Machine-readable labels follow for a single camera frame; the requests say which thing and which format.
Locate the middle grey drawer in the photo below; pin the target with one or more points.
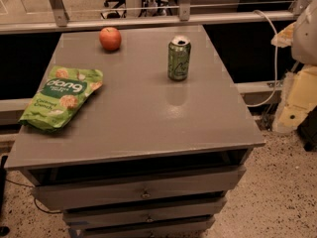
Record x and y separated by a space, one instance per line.
146 213

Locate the red apple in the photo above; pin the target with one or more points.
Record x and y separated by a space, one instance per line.
110 39

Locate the grey drawer cabinet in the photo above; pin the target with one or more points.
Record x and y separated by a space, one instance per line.
140 122

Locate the bottom grey drawer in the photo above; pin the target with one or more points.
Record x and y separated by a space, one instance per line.
147 230

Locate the black office chair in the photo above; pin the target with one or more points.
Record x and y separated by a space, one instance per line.
114 0

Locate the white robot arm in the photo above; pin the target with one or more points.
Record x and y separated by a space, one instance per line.
299 91

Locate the grey drawer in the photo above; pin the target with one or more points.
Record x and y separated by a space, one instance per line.
147 230
146 213
103 192

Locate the metal railing frame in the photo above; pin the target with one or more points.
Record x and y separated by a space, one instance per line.
44 16

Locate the green snack chip bag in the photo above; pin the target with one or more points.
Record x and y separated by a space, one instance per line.
63 94

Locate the green soda can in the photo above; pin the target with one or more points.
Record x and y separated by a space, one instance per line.
178 58

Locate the top grey drawer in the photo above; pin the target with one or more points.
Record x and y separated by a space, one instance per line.
103 192

